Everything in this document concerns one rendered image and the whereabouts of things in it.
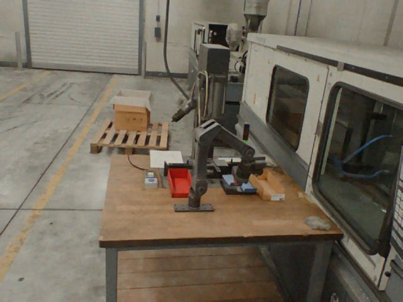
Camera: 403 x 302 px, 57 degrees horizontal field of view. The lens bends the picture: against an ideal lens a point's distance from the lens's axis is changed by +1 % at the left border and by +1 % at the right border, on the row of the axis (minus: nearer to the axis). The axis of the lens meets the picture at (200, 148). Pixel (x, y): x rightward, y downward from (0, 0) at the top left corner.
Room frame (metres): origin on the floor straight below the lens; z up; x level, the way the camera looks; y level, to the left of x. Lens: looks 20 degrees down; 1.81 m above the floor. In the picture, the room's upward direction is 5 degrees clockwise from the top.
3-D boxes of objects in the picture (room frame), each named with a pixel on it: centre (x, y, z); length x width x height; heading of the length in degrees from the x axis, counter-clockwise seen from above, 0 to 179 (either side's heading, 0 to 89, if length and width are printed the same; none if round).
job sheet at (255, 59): (3.69, -0.46, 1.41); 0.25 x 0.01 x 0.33; 8
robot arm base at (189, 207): (1.62, 0.01, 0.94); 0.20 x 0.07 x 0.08; 102
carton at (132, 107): (5.41, 1.07, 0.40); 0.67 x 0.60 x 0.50; 4
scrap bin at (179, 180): (1.84, 0.10, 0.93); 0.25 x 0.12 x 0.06; 12
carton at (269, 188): (1.91, -0.39, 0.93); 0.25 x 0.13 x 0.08; 12
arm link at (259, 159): (1.72, -0.27, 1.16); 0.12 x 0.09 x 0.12; 109
